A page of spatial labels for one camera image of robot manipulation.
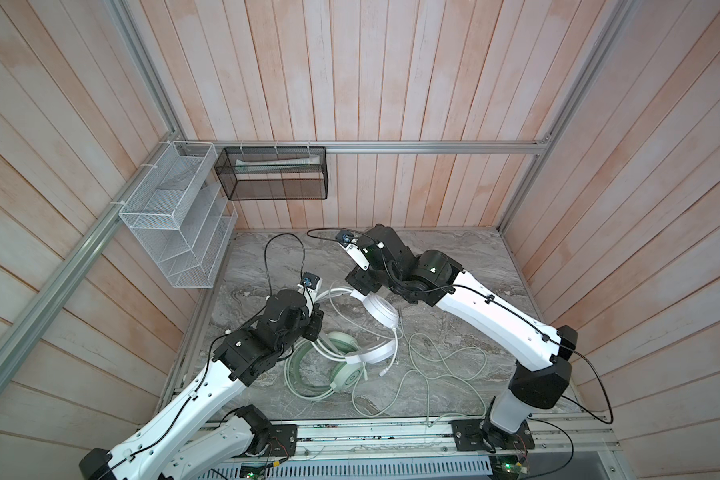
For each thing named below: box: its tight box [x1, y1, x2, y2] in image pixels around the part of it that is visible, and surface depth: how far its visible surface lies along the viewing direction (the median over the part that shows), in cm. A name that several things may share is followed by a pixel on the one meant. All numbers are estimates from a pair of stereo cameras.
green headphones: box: [284, 331, 364, 401], surface depth 81 cm
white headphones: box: [311, 288, 399, 364], surface depth 65 cm
